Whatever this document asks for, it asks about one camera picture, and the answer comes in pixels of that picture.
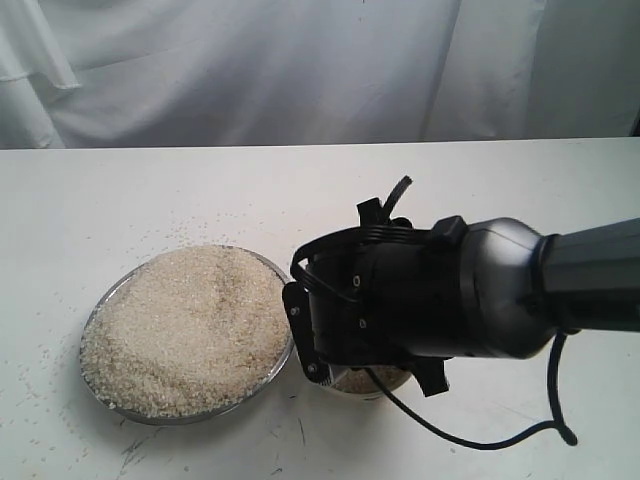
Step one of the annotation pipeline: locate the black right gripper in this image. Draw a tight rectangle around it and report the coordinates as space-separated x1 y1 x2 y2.
357 197 449 397

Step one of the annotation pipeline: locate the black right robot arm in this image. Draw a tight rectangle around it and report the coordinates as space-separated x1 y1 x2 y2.
291 216 639 394

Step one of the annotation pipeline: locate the white ceramic bowl with rice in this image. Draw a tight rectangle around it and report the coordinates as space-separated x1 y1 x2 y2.
326 366 412 401

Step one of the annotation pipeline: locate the metal plate of rice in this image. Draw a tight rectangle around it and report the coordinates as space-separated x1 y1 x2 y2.
79 245 293 426

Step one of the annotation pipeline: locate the white backdrop curtain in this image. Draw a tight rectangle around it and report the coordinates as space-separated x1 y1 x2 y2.
1 1 639 149

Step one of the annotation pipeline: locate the black camera cable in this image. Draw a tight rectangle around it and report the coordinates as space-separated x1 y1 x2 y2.
289 175 579 448

